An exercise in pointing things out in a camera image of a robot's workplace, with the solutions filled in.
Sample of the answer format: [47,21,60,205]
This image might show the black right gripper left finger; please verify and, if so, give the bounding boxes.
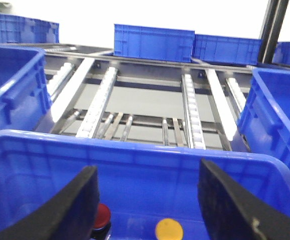
[0,166,100,240]

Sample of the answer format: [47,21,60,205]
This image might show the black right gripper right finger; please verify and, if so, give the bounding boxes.
[198,159,290,240]

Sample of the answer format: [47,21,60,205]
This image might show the blue target plastic crate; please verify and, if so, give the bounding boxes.
[0,130,290,240]

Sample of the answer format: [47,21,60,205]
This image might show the blue rear right crate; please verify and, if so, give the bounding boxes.
[237,68,290,169]

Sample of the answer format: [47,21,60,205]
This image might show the blue rear left crate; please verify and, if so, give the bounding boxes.
[0,45,52,131]

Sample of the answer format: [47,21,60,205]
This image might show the blue far crate right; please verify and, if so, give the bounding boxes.
[192,34,261,65]

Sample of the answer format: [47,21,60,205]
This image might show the blue far crate centre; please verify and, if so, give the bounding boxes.
[114,24,195,63]

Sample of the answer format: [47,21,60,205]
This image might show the blue far crate left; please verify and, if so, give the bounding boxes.
[0,13,59,44]

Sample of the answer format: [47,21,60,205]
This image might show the metal roller rack frame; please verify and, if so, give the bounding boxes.
[35,43,253,151]

